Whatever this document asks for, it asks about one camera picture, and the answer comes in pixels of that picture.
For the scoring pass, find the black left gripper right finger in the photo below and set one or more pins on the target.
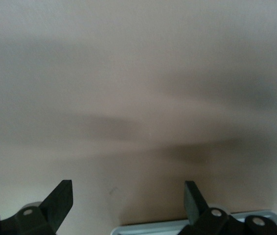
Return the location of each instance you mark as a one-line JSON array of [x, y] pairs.
[[194, 208]]

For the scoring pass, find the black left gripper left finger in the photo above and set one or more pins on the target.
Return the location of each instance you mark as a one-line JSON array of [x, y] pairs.
[[55, 208]]

